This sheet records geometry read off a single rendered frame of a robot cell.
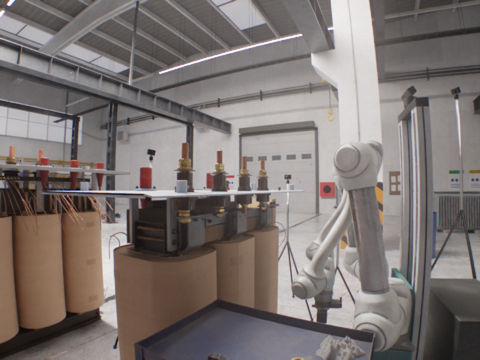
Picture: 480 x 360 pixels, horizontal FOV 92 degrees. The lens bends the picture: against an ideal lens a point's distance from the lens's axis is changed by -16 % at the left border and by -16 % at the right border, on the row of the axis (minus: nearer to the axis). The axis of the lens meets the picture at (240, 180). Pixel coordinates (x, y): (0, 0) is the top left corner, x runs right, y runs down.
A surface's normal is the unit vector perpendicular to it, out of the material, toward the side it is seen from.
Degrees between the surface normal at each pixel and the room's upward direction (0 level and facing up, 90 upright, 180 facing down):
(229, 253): 90
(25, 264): 90
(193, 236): 90
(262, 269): 90
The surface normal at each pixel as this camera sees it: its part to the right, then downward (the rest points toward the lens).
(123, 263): -0.45, -0.03
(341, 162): -0.68, -0.13
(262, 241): 0.33, -0.03
